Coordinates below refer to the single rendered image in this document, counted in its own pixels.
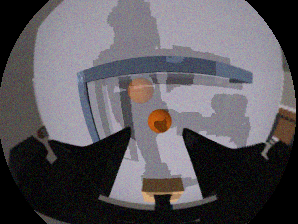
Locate clear low glass walls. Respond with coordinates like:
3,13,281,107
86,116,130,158
86,72,245,140

